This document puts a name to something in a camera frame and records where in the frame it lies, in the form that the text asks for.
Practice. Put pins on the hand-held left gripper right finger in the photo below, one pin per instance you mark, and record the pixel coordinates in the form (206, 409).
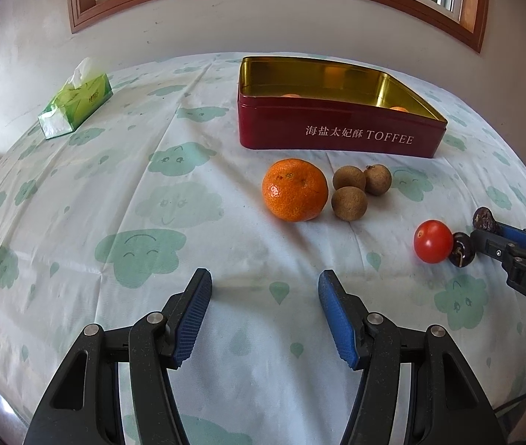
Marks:
(341, 324)

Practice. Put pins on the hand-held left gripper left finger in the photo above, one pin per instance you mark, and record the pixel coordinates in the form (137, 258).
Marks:
(191, 324)

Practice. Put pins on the dark cherry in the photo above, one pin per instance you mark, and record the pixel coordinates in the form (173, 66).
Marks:
(463, 250)

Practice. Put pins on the small dark wrinkled fruit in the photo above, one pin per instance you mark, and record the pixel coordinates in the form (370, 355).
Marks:
(483, 218)

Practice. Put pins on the red cherry tomato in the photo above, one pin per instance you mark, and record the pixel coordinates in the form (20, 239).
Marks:
(433, 242)

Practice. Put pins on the brown longan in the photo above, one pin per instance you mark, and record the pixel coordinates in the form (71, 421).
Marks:
(349, 178)
(349, 202)
(377, 179)

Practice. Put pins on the small oval orange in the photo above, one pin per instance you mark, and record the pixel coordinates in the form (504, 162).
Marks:
(399, 110)

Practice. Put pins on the red and gold tin box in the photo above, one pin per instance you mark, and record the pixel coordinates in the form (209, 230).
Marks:
(337, 136)

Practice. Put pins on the green tissue box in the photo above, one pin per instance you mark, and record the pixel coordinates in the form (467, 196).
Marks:
(77, 102)

